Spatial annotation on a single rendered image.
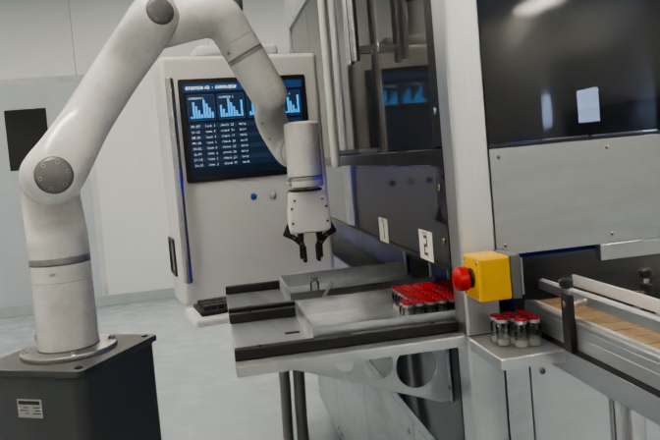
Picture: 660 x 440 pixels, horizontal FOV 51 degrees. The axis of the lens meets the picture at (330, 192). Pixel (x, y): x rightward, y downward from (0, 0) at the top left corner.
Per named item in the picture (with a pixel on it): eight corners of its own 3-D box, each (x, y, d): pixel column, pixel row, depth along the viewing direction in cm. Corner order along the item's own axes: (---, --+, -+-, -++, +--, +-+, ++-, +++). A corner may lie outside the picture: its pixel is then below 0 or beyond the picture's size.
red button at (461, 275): (471, 287, 116) (469, 263, 116) (481, 291, 112) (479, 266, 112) (450, 290, 115) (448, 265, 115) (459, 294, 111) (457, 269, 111)
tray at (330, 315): (447, 297, 153) (446, 281, 153) (495, 323, 127) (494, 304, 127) (296, 316, 147) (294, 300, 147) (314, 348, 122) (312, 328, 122)
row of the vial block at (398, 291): (402, 306, 147) (400, 285, 147) (428, 325, 129) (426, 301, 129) (392, 307, 147) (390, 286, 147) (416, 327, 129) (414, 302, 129)
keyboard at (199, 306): (320, 288, 217) (320, 280, 216) (337, 295, 203) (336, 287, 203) (192, 307, 203) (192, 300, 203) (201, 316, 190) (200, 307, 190)
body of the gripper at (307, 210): (286, 187, 161) (290, 235, 161) (329, 184, 162) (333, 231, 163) (283, 186, 168) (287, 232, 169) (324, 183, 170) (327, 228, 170)
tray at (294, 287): (405, 273, 187) (403, 260, 186) (435, 291, 161) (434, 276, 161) (279, 289, 181) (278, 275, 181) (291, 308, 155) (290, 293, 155)
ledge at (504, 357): (544, 339, 122) (543, 328, 122) (583, 358, 109) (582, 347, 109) (469, 349, 119) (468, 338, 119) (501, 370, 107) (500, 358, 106)
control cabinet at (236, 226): (318, 276, 241) (298, 50, 237) (338, 284, 223) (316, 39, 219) (172, 298, 224) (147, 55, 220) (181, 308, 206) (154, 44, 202)
